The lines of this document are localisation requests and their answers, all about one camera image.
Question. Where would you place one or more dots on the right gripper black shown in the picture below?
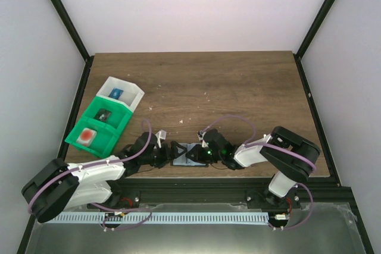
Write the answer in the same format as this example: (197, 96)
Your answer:
(196, 151)

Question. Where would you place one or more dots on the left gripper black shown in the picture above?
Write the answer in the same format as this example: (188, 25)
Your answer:
(174, 153)

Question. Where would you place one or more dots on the black leather card holder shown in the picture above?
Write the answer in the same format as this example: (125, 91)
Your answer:
(184, 162)

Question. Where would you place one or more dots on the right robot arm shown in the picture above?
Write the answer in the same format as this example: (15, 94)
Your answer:
(293, 156)

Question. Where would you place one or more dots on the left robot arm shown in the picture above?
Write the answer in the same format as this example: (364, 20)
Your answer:
(60, 186)

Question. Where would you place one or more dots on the dark card in bin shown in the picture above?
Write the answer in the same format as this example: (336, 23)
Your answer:
(102, 115)

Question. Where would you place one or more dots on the blue card in bin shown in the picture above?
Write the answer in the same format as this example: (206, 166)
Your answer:
(115, 93)

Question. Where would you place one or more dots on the red and white card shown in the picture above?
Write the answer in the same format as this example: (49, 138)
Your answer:
(86, 137)

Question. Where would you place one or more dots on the white plastic bin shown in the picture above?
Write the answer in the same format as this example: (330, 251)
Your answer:
(131, 96)

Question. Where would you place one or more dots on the green plastic bin middle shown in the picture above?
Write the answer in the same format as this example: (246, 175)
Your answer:
(119, 118)

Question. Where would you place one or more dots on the green plastic bin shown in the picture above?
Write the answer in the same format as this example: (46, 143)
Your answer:
(119, 118)
(103, 143)

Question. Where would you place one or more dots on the green plastic bin front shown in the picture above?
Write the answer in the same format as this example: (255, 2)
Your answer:
(103, 143)

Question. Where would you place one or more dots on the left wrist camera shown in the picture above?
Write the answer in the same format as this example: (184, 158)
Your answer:
(161, 136)

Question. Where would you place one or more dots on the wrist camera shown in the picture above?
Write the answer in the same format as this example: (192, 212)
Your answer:
(161, 136)
(200, 135)

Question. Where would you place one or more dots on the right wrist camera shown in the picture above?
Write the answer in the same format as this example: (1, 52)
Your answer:
(200, 135)

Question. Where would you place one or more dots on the black aluminium frame rail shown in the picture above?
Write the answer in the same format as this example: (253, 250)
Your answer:
(250, 191)

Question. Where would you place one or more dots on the light blue cable duct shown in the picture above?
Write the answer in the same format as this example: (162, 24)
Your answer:
(245, 218)

